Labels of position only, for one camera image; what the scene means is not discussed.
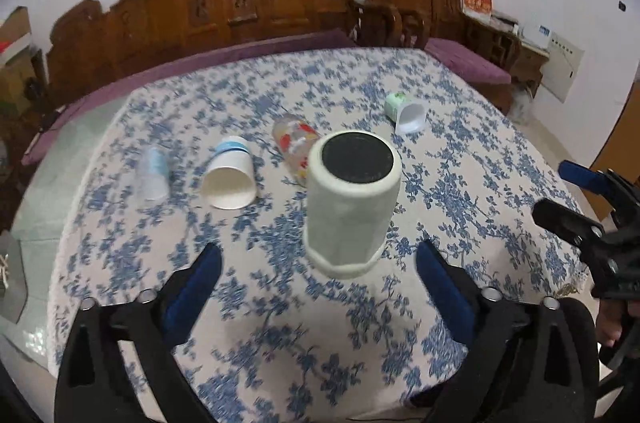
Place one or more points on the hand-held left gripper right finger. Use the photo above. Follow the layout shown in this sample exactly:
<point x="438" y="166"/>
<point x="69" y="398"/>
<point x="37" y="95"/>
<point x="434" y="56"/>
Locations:
<point x="446" y="295"/>

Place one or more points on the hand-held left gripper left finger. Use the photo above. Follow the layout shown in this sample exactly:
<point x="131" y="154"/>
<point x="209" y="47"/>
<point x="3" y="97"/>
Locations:
<point x="196" y="290"/>

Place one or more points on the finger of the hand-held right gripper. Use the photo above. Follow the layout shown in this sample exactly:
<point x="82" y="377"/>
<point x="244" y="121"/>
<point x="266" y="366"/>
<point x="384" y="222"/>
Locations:
<point x="577" y="173"/>
<point x="562" y="218"/>

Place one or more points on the white paper cup blue band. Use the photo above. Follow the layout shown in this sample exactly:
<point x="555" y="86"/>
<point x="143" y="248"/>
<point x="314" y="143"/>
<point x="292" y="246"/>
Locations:
<point x="229" y="183"/>

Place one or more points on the clear plastic cup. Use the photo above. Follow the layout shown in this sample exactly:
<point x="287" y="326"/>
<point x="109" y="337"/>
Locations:
<point x="152" y="175"/>

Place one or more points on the cream cup with black base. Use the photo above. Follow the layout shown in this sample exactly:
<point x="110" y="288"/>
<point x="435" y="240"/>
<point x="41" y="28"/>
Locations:
<point x="350" y="208"/>

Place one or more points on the white and green cup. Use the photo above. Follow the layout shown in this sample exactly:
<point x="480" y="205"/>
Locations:
<point x="406" y="113"/>

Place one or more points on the person's right hand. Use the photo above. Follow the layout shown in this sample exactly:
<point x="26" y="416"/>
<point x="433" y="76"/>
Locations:
<point x="609" y="320"/>

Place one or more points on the brown wooden door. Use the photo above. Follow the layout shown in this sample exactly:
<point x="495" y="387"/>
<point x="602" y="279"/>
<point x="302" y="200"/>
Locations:
<point x="620" y="138"/>

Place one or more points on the clear plastic bag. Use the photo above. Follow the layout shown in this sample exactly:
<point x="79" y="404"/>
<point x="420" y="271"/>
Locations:
<point x="521" y="103"/>

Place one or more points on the blue floral tablecloth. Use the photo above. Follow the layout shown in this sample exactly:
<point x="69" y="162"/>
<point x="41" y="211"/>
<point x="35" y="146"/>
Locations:
<point x="280" y="333"/>

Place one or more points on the wooden side table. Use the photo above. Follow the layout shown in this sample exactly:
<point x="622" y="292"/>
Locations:
<point x="527" y="63"/>

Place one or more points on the small purple seat cushion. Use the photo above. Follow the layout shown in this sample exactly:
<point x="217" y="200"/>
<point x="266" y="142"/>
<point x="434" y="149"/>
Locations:
<point x="467" y="62"/>

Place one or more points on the red sign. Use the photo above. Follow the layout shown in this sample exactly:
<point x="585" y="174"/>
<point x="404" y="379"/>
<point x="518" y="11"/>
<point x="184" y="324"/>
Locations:
<point x="477" y="4"/>

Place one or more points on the long purple seat cushion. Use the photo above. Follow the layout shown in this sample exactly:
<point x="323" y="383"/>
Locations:
<point x="150" y="78"/>

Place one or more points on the carved wooden sofa bench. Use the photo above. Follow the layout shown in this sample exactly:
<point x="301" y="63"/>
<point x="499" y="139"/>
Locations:
<point x="200" y="13"/>

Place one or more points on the cardboard box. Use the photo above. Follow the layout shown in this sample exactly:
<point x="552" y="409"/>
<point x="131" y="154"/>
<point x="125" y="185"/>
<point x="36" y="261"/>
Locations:
<point x="14" y="58"/>

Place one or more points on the white wall panel box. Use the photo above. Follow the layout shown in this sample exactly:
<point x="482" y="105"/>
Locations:
<point x="564" y="65"/>

